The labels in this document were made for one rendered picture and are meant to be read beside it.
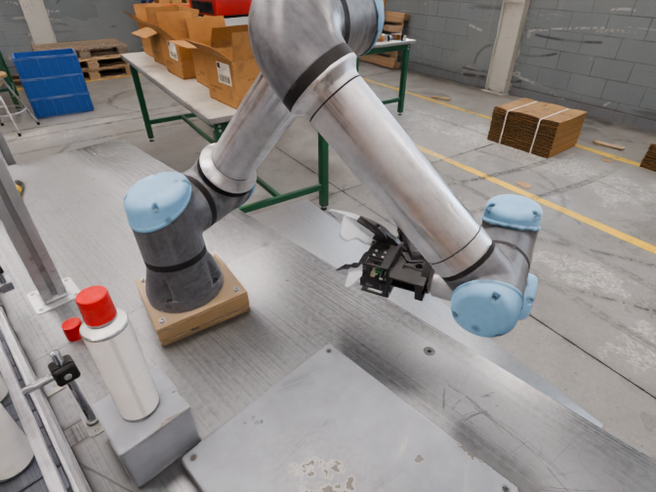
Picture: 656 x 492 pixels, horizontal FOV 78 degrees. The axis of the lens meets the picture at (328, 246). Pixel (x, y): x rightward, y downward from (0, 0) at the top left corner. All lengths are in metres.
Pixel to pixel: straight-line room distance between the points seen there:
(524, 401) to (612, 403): 1.28
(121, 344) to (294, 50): 0.38
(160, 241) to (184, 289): 0.11
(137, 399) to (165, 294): 0.27
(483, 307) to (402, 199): 0.15
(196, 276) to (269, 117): 0.33
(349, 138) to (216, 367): 0.49
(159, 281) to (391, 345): 0.45
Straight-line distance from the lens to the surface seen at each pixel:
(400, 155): 0.46
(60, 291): 1.04
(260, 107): 0.67
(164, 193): 0.75
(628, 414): 2.05
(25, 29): 8.43
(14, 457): 0.70
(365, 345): 0.79
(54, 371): 0.69
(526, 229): 0.59
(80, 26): 8.47
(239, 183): 0.79
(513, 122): 4.28
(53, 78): 5.66
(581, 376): 2.08
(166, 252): 0.77
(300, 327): 0.82
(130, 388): 0.59
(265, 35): 0.48
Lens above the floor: 1.42
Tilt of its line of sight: 35 degrees down
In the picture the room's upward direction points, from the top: straight up
